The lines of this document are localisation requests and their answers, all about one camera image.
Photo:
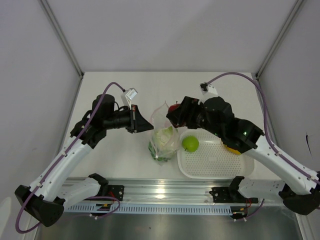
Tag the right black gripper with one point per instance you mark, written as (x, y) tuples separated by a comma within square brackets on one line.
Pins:
[(190, 105)]

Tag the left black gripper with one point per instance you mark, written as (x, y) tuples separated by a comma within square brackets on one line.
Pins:
[(138, 123)]

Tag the red apple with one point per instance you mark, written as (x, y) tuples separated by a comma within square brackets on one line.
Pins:
[(176, 115)]

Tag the pale green cabbage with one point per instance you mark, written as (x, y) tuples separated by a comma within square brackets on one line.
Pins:
[(165, 138)]

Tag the green lettuce leaf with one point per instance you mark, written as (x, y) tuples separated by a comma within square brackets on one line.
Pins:
[(159, 155)]

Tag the clear pink zip top bag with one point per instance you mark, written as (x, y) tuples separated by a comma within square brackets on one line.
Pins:
[(158, 120)]

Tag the green apple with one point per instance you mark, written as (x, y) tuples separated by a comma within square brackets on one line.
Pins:
[(190, 143)]

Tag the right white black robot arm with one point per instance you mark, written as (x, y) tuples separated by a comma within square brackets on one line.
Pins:
[(298, 188)]

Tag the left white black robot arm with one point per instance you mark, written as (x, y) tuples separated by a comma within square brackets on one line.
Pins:
[(44, 199)]

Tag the white perforated plastic basket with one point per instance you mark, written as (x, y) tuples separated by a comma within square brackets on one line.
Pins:
[(212, 161)]

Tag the yellow orange mango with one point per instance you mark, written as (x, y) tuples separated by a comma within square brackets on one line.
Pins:
[(231, 150)]

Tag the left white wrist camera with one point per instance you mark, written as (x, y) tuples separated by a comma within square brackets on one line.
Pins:
[(127, 97)]

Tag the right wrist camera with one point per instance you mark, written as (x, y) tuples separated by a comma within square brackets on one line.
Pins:
[(208, 90)]

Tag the aluminium mounting rail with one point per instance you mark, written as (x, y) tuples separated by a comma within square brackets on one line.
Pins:
[(168, 192)]

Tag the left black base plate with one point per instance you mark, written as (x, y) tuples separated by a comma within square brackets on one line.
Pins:
[(115, 193)]

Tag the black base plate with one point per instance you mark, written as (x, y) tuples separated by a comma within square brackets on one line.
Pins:
[(115, 193), (227, 195)]

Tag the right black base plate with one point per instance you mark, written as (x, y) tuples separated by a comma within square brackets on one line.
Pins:
[(227, 195)]

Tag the white slotted cable duct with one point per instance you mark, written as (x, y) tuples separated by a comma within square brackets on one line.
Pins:
[(158, 209)]

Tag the left aluminium frame post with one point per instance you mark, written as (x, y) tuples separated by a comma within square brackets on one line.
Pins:
[(53, 21)]

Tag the aluminium frame post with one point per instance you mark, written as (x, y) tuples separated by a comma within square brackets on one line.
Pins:
[(53, 21), (280, 37)]

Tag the right aluminium frame post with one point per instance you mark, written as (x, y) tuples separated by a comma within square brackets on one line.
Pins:
[(280, 37)]

